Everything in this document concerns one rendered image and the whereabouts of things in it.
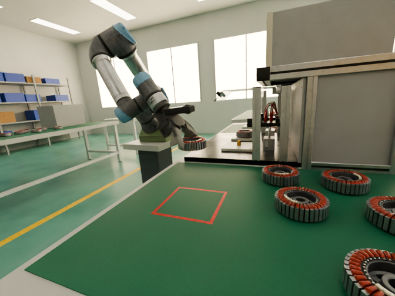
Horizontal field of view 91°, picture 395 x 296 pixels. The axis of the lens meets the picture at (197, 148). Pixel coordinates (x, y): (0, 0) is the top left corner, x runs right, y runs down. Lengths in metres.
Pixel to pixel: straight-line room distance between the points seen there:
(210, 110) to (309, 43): 5.20
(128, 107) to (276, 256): 0.76
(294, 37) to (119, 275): 0.88
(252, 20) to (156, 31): 2.80
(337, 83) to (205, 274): 0.67
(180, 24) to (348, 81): 6.03
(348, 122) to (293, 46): 0.34
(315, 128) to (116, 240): 0.69
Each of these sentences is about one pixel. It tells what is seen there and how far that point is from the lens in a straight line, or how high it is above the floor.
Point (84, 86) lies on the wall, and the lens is 8.83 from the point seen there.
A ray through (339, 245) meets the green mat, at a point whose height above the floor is 0.75.
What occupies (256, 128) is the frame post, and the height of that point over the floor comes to 0.90.
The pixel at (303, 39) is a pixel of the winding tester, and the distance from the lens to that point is 0.90.
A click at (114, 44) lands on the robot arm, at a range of 1.15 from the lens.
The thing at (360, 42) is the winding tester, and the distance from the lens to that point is 0.92.
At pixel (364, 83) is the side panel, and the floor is 1.04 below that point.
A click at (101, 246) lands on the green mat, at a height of 0.75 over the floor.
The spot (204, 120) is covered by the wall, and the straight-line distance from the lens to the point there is 6.06.
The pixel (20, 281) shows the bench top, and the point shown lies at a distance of 0.48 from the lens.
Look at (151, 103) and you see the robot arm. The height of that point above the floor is 1.02.
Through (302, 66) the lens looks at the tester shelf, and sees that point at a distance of 0.77.
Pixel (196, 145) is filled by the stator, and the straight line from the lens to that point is 0.70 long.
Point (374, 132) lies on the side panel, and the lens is 0.84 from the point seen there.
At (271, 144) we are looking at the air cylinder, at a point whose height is 0.80.
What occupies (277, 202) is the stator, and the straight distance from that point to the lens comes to 0.51.
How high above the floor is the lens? 1.02
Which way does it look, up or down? 14 degrees down
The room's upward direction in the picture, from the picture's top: 4 degrees counter-clockwise
